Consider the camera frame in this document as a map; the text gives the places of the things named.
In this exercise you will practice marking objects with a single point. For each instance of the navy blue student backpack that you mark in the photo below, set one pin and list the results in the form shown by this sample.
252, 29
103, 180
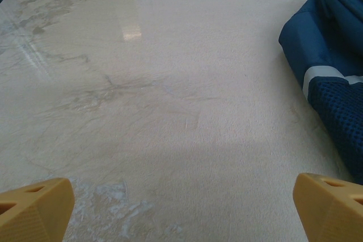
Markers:
334, 40

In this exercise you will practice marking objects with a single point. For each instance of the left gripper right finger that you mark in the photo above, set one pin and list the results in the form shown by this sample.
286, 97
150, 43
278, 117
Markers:
334, 213

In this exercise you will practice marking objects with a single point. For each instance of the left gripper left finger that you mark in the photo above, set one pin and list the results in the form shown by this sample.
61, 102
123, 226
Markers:
34, 213

